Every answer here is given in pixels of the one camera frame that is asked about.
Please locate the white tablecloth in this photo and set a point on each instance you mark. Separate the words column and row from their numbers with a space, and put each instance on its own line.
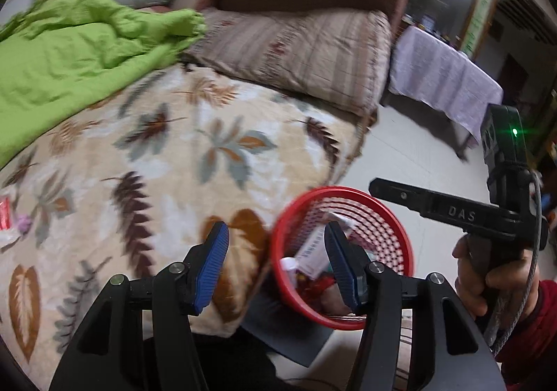
column 439, row 78

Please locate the leaf print blanket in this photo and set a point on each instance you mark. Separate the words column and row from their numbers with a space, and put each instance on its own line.
column 174, row 182

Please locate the person's right forearm red sleeve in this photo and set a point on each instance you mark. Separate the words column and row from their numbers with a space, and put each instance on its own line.
column 535, row 330

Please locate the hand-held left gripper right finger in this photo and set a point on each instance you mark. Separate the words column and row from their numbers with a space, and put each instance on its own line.
column 341, row 265

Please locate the red wrapper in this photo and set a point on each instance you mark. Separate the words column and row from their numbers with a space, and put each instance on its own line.
column 320, row 286

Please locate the clear white wrapper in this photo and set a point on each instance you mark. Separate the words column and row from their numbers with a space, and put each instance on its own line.
column 9, row 240

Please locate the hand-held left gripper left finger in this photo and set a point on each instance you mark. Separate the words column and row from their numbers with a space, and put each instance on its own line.
column 213, row 265

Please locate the white toothpaste tube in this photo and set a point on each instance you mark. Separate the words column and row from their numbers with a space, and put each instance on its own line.
column 311, row 252

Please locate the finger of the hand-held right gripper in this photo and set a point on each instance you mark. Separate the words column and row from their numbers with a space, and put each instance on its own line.
column 400, row 195

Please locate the small purple wrapper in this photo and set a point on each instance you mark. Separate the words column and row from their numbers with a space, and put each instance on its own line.
column 24, row 225

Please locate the red plastic mesh basket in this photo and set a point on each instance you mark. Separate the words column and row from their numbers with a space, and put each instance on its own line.
column 275, row 243

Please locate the striped stool cushion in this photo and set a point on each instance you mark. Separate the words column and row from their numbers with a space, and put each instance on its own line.
column 407, row 339

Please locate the green wall scroll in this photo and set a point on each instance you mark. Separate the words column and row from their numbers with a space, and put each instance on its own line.
column 478, row 12

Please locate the striped beige pillow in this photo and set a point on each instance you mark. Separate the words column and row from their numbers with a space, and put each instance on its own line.
column 304, row 52

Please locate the red snack packet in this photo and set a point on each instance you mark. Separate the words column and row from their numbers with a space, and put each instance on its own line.
column 4, row 212

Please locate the black board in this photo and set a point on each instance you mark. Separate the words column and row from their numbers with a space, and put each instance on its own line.
column 283, row 330

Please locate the person's right hand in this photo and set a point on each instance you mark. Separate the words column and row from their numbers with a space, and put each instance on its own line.
column 504, row 286

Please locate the green quilt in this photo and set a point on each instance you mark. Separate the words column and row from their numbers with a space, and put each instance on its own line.
column 65, row 60

